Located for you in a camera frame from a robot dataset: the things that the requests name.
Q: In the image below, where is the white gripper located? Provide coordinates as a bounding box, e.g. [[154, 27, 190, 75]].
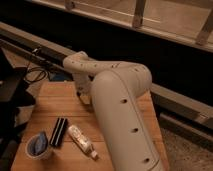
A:
[[76, 81, 92, 105]]

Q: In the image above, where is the black cable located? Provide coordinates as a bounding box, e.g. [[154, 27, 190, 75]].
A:
[[23, 46, 54, 84]]

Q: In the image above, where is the black striped box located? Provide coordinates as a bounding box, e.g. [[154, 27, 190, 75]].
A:
[[49, 118, 68, 147]]

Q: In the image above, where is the blue packet in cup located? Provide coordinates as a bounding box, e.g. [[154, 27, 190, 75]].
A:
[[34, 132, 48, 155]]

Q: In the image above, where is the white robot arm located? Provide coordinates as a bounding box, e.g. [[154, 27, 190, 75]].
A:
[[63, 51, 165, 171]]

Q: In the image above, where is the white cup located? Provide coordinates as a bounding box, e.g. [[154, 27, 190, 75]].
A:
[[25, 134, 52, 160]]

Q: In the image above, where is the black chair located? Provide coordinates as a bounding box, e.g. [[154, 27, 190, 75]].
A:
[[0, 46, 37, 161]]

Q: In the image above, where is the white tube with cap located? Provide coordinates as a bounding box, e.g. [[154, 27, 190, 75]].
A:
[[68, 125, 98, 160]]

